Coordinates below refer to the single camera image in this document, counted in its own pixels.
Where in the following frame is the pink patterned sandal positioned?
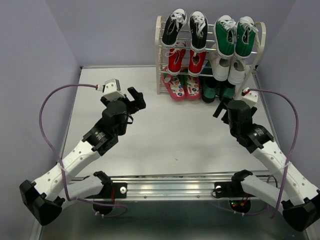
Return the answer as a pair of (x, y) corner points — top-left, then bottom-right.
(184, 75), (201, 101)
(161, 66), (186, 101)

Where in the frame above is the red sneaker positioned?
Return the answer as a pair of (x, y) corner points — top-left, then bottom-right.
(188, 49), (206, 77)
(165, 41), (187, 76)

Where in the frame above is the black sneaker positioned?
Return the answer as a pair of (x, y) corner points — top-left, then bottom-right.
(189, 11), (209, 53)
(161, 8), (187, 48)

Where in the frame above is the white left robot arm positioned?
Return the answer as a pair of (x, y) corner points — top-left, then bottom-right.
(19, 85), (146, 226)

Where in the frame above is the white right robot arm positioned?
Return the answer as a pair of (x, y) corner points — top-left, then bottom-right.
(213, 98), (320, 232)

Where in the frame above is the right dark green shoe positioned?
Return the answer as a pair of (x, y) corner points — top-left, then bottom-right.
(219, 80), (236, 101)

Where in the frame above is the dark green shoe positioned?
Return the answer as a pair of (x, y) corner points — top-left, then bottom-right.
(219, 80), (236, 101)
(199, 76), (220, 103)

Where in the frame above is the left dark green shoe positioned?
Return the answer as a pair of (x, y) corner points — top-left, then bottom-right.
(199, 76), (220, 103)

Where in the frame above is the right white shoe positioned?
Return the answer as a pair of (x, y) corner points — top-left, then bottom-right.
(227, 57), (246, 86)

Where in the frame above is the white shoe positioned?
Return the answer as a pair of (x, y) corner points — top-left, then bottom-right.
(227, 57), (246, 86)
(209, 51), (230, 82)

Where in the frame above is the left white shoe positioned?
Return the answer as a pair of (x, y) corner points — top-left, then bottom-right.
(209, 51), (230, 82)

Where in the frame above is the cream metal shoe shelf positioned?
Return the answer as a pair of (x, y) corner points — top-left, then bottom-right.
(154, 15), (267, 95)

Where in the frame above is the right green sneaker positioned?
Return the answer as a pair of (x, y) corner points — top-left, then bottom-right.
(234, 16), (259, 60)

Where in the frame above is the green sneaker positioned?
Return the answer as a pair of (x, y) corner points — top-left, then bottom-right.
(234, 16), (259, 60)
(213, 15), (236, 59)

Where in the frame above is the left green sneaker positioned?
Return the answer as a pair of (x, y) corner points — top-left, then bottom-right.
(213, 15), (236, 59)

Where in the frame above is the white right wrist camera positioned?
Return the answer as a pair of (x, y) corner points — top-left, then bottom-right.
(240, 87), (259, 108)

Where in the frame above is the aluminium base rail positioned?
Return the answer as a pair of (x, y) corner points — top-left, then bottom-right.
(58, 171), (280, 202)

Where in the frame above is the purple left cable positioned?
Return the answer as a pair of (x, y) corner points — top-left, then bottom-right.
(38, 83), (129, 218)

